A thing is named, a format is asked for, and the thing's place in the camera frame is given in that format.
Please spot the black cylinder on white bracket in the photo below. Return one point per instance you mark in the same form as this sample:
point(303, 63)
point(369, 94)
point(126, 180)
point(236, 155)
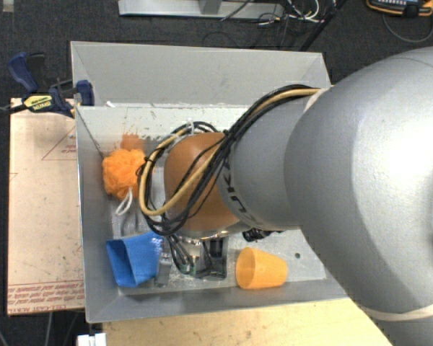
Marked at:
point(254, 234)

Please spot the grey metal bin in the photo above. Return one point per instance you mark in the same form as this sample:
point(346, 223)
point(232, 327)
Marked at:
point(187, 74)

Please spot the brown cardboard board red print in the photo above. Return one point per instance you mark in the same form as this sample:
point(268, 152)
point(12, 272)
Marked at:
point(43, 207)

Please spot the orange mesh bath sponge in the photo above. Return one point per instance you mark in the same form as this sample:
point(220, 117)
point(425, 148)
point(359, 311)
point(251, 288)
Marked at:
point(122, 173)

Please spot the orange plastic cup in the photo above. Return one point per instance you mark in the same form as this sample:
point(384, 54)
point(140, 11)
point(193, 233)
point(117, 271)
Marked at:
point(260, 269)

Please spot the blue plastic cup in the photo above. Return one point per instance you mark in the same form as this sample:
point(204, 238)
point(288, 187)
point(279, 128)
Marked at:
point(133, 260)

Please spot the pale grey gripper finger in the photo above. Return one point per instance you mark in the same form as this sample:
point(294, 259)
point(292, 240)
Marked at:
point(164, 270)

